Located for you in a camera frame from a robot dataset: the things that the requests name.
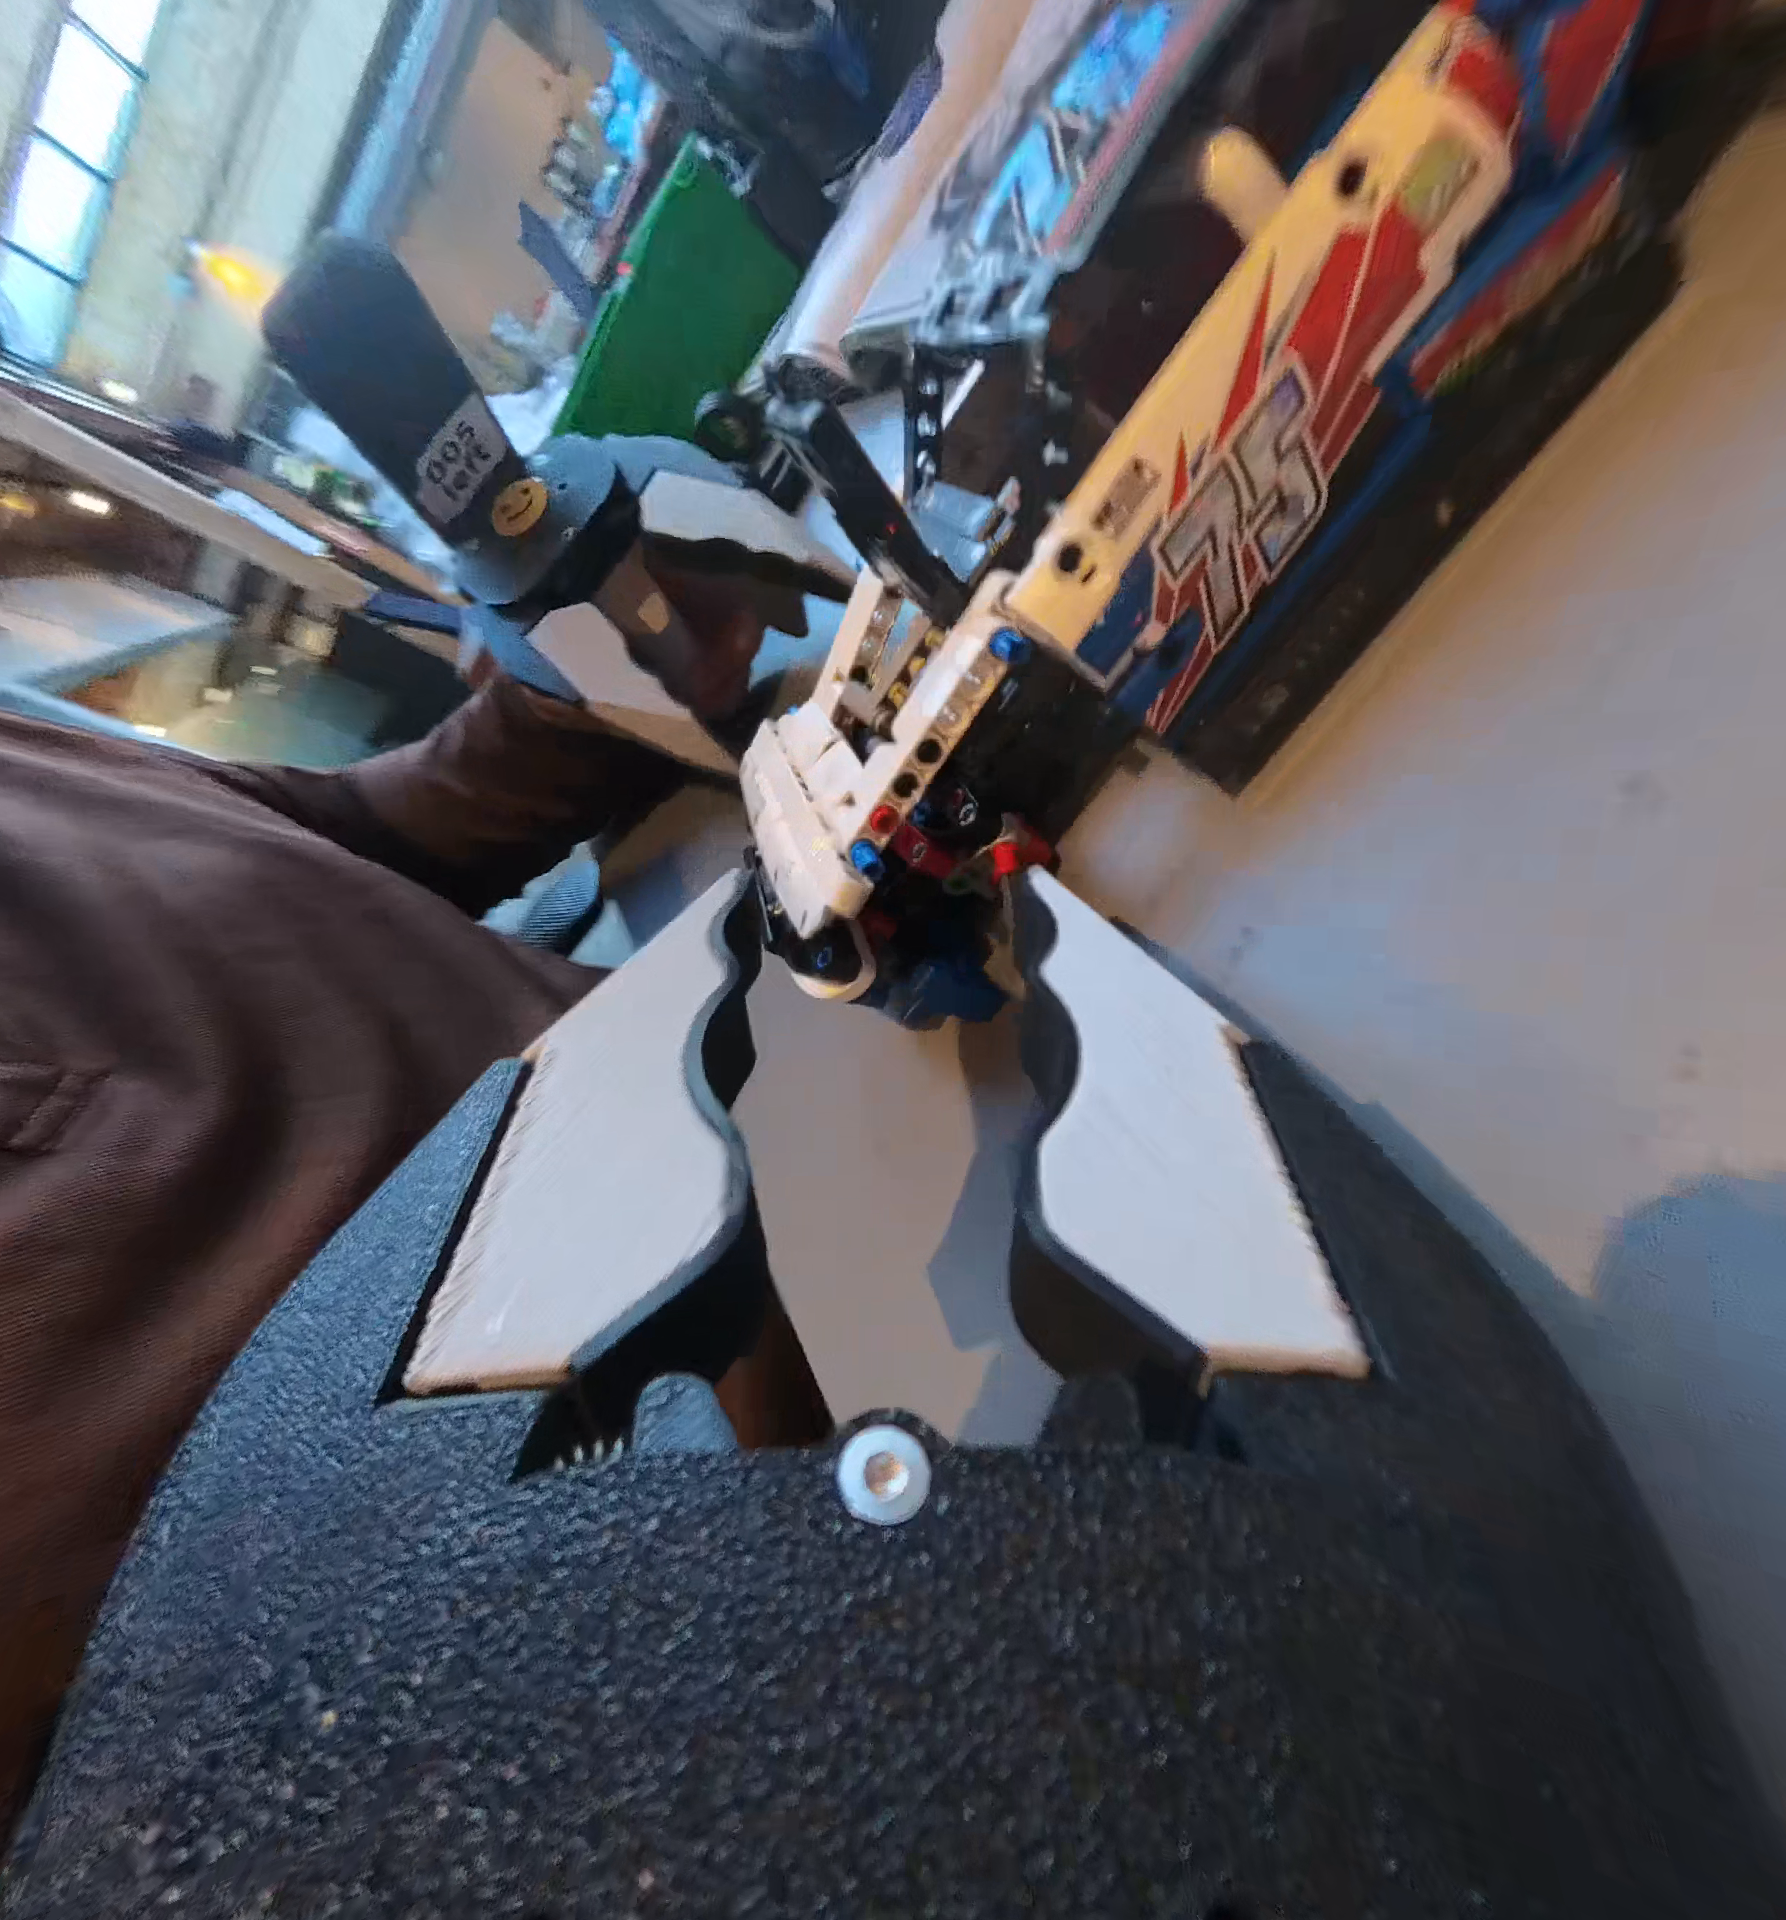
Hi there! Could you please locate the grey desk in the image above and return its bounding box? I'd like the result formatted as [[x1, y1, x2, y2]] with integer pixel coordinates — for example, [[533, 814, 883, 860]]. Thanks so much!
[[592, 90, 1786, 1920]]

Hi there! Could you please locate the person's left hand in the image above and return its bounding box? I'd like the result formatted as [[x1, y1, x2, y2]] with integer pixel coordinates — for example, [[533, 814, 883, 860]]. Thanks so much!
[[614, 533, 837, 722]]

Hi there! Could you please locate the person's left forearm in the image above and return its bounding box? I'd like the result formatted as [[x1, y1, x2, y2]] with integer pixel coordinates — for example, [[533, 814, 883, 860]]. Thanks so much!
[[269, 675, 692, 920]]

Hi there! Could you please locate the green board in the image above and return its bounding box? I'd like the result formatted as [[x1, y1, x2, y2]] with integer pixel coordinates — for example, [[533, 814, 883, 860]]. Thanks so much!
[[551, 133, 807, 449]]

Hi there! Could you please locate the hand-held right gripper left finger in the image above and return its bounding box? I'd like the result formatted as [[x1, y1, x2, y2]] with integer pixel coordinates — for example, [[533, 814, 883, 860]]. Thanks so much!
[[399, 866, 775, 1470]]

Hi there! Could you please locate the blue grey cloth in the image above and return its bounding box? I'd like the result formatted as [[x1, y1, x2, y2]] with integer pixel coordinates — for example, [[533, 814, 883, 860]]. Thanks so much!
[[483, 853, 607, 959]]

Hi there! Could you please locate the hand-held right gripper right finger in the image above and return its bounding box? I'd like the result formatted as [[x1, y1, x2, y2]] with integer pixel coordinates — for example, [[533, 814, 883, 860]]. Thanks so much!
[[1010, 866, 1371, 1461]]

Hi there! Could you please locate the toy brick race car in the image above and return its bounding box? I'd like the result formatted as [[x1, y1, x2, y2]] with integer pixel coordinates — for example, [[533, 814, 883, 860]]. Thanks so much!
[[690, 0, 1697, 1045]]

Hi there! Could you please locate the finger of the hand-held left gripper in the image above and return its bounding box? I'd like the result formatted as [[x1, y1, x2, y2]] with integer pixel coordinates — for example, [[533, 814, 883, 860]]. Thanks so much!
[[519, 603, 752, 782], [633, 473, 865, 603]]

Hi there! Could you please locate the window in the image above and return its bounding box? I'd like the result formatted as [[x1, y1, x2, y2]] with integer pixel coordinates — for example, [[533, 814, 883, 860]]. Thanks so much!
[[0, 0, 168, 370]]

